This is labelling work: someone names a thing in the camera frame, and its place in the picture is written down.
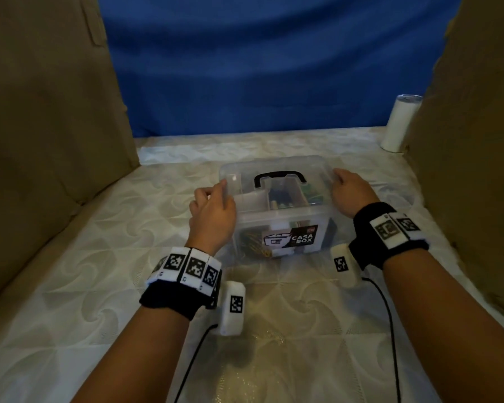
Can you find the brown cardboard panel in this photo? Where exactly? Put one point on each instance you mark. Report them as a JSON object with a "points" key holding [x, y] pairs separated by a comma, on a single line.
{"points": [[474, 142], [46, 130]]}

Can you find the blue cloth backdrop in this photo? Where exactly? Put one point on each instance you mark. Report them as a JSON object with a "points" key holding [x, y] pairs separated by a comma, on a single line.
{"points": [[273, 62]]}

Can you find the clear plastic storage box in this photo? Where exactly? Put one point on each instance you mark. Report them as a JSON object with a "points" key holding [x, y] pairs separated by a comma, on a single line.
{"points": [[277, 205]]}

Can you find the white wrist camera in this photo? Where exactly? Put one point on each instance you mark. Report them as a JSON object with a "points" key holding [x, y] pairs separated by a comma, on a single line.
{"points": [[344, 264], [232, 308]]}

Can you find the cream patterned table cover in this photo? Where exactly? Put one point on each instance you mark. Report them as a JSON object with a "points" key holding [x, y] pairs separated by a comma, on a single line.
{"points": [[277, 323]]}

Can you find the person's left forearm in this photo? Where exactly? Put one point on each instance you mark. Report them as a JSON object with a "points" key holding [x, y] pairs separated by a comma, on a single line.
{"points": [[134, 356]]}

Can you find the person's left hand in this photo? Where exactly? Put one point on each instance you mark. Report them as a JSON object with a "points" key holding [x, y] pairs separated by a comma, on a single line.
{"points": [[212, 220]]}

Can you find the person's right hand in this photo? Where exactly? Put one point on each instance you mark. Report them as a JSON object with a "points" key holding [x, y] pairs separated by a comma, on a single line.
{"points": [[355, 193]]}

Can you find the black label sticker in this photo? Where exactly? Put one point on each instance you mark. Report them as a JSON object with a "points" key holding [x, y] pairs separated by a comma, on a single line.
{"points": [[296, 238]]}

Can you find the white cylindrical tumbler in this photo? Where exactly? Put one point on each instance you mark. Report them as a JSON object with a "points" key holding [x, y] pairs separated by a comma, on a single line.
{"points": [[400, 123]]}

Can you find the person's left fingers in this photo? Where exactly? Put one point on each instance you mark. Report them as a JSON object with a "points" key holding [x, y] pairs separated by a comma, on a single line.
{"points": [[210, 195]]}

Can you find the person's right forearm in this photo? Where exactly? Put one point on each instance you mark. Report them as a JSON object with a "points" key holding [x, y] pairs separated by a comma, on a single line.
{"points": [[449, 327]]}

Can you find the black wristband with markers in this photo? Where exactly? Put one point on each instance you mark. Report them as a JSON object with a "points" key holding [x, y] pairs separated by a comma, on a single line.
{"points": [[386, 237], [180, 281]]}

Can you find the person's right fingers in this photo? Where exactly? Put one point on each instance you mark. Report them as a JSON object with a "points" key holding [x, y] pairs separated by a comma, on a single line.
{"points": [[340, 179]]}

